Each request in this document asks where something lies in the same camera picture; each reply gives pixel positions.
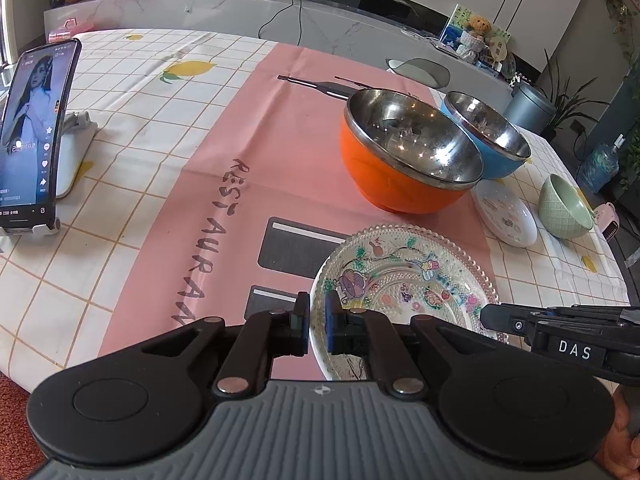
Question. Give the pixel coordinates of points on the small white printed plate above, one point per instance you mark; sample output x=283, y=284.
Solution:
x=505, y=210

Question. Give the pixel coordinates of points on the black smartphone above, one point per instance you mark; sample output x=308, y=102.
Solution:
x=35, y=135

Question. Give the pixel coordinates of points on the white phone stand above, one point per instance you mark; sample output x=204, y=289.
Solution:
x=80, y=160

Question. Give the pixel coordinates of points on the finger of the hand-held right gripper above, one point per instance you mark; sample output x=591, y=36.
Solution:
x=505, y=317

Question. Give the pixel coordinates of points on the large water bottle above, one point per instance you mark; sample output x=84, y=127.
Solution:
x=597, y=165

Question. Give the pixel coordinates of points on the checked lemon tablecloth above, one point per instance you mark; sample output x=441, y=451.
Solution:
x=125, y=85

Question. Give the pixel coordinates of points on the marble media cabinet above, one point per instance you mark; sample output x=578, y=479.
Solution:
x=150, y=10

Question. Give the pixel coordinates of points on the hanging vine plant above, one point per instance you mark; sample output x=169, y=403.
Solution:
x=617, y=15

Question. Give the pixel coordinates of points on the spiky potted plant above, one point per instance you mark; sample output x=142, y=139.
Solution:
x=565, y=100

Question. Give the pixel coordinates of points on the orange steel-lined bowl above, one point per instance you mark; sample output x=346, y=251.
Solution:
x=370, y=170

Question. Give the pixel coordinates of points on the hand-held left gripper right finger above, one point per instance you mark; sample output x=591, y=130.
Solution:
x=331, y=322

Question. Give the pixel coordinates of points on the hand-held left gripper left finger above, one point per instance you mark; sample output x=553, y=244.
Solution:
x=301, y=322

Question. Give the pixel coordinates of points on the pink small heater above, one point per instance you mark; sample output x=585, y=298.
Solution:
x=610, y=225

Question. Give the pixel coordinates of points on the grey trash can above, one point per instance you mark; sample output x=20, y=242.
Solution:
x=530, y=107

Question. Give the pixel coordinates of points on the blue steel-lined bowl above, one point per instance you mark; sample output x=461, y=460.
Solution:
x=495, y=167

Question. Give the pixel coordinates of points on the person's right hand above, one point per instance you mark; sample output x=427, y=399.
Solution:
x=627, y=425

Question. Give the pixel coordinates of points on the printed clear glass plate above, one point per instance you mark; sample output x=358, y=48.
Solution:
x=400, y=270

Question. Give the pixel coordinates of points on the pink plastic case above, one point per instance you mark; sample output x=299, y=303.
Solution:
x=70, y=30

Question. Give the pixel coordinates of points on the brown teddy bear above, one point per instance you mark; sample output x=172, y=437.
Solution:
x=479, y=25

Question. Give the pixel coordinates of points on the green ceramic bowl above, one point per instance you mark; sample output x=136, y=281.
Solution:
x=555, y=215

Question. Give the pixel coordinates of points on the pink printed placemat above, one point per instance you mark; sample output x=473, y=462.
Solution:
x=225, y=110

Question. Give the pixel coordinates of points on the round paper fan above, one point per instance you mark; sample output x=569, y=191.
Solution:
x=499, y=49

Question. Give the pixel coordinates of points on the leafy green plant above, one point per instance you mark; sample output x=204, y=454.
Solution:
x=632, y=160

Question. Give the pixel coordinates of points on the round grey stool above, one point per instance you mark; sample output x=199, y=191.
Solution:
x=420, y=70

